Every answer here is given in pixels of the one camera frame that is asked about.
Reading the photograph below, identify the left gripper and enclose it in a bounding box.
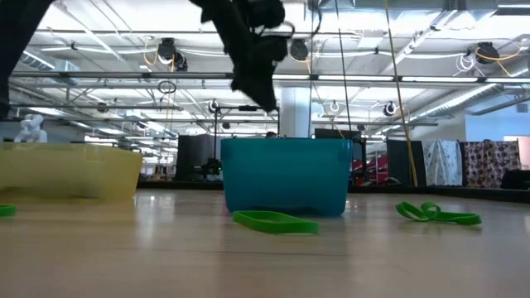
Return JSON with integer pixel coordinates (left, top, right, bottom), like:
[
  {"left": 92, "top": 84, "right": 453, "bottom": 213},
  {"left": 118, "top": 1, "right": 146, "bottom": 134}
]
[{"left": 190, "top": 0, "right": 289, "bottom": 112}]

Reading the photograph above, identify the blue plastic basket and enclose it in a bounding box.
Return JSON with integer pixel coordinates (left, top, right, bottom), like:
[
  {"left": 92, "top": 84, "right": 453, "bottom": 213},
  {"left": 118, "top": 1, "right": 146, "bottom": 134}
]
[{"left": 220, "top": 137, "right": 354, "bottom": 219}]

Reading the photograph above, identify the white building column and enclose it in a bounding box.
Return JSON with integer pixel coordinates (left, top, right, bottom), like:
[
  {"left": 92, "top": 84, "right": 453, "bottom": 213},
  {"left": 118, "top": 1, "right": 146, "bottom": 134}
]
[{"left": 280, "top": 86, "right": 312, "bottom": 139}]

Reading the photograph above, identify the black partition panel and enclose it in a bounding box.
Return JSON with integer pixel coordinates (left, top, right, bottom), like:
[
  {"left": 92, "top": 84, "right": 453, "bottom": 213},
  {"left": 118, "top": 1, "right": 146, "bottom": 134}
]
[
  {"left": 176, "top": 134, "right": 223, "bottom": 181},
  {"left": 387, "top": 139, "right": 424, "bottom": 187}
]

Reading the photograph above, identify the red cabinet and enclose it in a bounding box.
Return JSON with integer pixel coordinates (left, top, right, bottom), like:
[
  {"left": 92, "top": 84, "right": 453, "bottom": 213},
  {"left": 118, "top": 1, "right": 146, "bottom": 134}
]
[{"left": 352, "top": 153, "right": 389, "bottom": 185}]

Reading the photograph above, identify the white floral cloth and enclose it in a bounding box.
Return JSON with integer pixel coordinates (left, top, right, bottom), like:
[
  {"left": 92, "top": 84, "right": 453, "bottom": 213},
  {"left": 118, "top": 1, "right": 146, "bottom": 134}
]
[{"left": 421, "top": 138, "right": 464, "bottom": 187}]

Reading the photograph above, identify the yellow plastic basket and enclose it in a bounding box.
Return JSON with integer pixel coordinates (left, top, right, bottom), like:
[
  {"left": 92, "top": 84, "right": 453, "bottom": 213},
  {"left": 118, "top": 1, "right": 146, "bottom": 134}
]
[{"left": 0, "top": 142, "right": 144, "bottom": 204}]

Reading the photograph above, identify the white plush figure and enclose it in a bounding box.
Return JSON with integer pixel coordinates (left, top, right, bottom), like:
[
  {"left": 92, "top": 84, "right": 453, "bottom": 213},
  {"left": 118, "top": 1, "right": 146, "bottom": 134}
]
[{"left": 14, "top": 114, "right": 48, "bottom": 144}]

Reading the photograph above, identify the dark floral cloth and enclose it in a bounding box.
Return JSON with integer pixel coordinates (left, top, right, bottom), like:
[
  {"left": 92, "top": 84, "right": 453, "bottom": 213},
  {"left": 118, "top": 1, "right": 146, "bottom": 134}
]
[{"left": 462, "top": 139, "right": 522, "bottom": 190}]

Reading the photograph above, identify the black office chair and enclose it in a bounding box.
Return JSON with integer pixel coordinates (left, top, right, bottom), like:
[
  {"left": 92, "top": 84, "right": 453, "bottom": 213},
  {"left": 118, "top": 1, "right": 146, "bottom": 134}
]
[{"left": 500, "top": 169, "right": 530, "bottom": 190}]

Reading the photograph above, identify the black background rig frame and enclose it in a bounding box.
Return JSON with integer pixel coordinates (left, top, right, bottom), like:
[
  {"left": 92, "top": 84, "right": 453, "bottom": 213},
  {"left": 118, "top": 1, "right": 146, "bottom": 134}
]
[{"left": 214, "top": 105, "right": 282, "bottom": 140}]

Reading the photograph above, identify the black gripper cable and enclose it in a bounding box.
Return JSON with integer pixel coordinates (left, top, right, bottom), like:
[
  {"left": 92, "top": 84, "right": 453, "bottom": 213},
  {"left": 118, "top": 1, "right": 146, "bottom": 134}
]
[{"left": 264, "top": 19, "right": 297, "bottom": 41}]

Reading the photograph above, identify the black hanging cable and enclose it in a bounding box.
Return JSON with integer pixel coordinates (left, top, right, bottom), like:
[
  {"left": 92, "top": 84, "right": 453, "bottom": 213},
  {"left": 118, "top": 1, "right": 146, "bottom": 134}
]
[{"left": 334, "top": 0, "right": 354, "bottom": 133}]

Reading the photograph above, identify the yellow hanging cable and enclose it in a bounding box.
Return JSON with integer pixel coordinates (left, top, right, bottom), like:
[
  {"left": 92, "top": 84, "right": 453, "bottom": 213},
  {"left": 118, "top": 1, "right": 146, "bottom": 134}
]
[{"left": 383, "top": 0, "right": 419, "bottom": 187}]

